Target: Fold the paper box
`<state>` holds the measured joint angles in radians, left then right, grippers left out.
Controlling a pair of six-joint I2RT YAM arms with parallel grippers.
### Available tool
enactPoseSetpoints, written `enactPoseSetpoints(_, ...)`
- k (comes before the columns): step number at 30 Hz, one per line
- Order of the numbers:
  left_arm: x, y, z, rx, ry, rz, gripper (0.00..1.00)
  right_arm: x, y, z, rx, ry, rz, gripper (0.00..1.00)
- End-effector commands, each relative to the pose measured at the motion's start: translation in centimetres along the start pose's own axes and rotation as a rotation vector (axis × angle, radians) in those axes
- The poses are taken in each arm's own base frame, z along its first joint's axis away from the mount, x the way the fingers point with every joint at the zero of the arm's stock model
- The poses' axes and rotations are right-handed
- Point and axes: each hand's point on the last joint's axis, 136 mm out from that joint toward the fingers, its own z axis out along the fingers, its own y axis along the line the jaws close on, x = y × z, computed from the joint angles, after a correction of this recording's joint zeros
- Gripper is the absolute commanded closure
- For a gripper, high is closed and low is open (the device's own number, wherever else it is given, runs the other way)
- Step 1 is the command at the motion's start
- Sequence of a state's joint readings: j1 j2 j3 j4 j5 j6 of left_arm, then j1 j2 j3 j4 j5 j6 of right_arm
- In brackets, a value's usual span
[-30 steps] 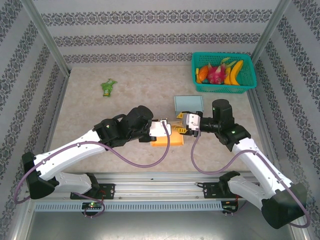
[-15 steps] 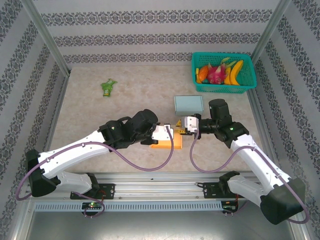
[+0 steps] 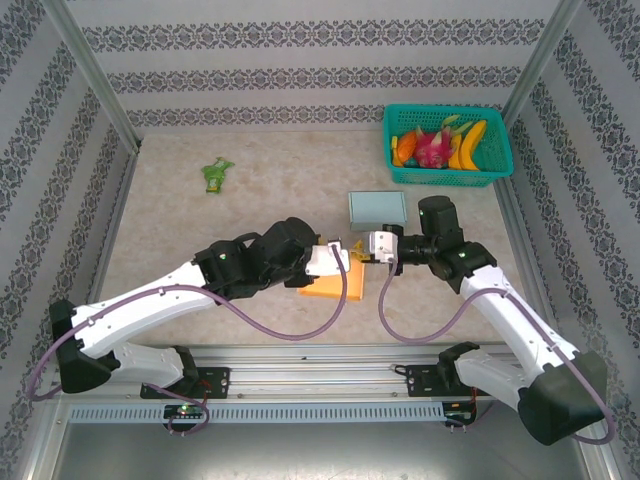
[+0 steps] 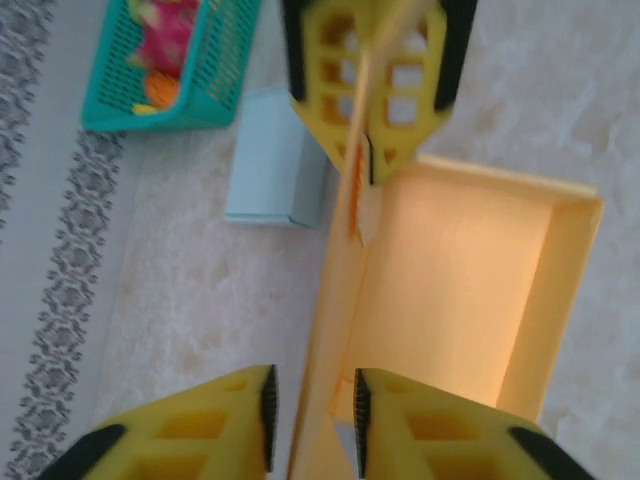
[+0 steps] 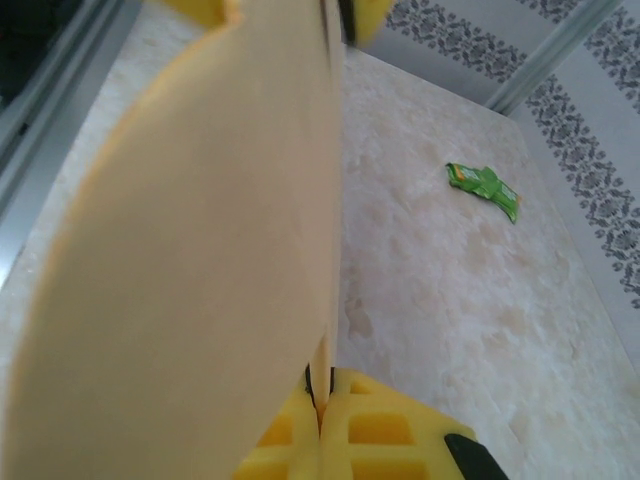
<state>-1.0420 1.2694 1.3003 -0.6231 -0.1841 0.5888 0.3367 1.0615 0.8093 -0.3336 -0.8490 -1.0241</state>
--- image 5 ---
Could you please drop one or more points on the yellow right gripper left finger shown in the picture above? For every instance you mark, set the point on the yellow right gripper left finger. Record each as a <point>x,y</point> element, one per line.
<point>300,440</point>

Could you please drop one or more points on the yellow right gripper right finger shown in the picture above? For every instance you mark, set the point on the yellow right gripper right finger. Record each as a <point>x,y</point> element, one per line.
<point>380,435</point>

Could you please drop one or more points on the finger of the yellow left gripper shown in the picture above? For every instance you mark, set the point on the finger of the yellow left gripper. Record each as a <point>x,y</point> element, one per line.
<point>367,17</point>
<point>205,10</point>

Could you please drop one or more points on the orange paper box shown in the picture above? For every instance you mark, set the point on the orange paper box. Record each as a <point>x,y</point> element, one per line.
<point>200,225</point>

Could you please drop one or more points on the aluminium corner post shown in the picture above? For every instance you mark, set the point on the aluminium corner post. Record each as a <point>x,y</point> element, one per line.
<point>540,60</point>

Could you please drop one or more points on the aluminium rail frame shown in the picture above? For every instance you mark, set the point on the aluminium rail frame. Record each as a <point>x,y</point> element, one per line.
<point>50,125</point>

